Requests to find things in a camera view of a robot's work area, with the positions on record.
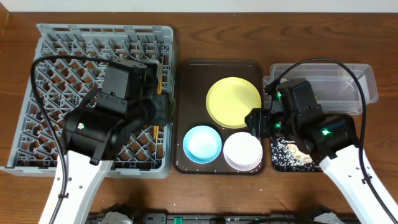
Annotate white bowl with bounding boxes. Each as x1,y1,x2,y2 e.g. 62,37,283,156
223,132,263,171

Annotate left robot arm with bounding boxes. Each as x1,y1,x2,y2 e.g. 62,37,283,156
40,58,174,223

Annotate grey dishwasher rack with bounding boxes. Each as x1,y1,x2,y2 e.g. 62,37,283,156
2,24,178,177

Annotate wooden chopstick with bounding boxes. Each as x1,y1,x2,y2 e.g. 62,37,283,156
157,82,162,95
154,126,159,144

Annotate light blue bowl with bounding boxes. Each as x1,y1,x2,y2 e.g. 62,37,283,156
183,125,222,164

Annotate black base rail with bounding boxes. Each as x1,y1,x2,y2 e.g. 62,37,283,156
86,203,359,224

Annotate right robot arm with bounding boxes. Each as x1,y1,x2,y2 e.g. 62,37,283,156
244,78,397,223

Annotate clear plastic bin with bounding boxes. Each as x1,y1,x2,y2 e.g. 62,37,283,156
281,63,379,115

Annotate yellow plate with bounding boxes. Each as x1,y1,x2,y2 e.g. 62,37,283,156
206,77,262,129

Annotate black tray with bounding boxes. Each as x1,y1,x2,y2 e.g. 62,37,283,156
270,136,324,173

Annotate spilled rice scraps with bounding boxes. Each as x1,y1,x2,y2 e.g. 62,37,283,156
272,138,315,170

